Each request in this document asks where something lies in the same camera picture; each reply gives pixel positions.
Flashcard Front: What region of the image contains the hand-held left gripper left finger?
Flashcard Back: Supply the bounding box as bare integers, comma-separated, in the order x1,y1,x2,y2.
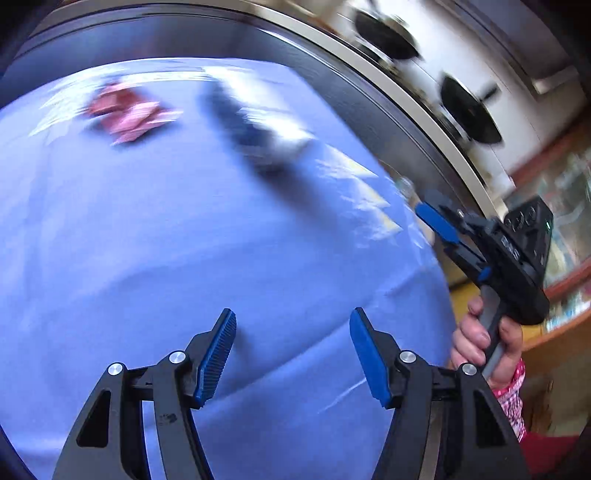
52,308,237,480

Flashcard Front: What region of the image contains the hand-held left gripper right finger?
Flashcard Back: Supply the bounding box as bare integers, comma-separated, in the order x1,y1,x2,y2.
349,307,532,480

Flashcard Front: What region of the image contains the person's right forearm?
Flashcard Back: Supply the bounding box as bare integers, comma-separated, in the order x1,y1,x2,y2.
489,357,529,444

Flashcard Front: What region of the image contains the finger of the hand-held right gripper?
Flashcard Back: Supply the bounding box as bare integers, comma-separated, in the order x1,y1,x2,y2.
414,190,481,246
444,239,493,284

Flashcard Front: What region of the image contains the person's red clothing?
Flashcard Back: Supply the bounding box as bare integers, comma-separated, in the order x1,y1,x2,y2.
519,429,591,480

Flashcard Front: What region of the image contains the pink crumpled wrapper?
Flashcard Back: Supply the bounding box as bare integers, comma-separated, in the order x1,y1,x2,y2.
88,83,181,146

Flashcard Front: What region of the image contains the person's right hand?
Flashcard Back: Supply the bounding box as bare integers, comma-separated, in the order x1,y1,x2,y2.
450,295,525,389

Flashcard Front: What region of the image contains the black wok with lid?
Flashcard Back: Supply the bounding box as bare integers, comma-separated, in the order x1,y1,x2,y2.
353,9,423,61

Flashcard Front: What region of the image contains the blue printed tablecloth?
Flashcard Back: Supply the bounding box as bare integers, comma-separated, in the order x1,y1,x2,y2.
0,58,458,480

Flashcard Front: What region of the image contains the dark blue white packet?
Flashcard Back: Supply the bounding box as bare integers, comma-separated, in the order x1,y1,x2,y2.
203,78,312,176

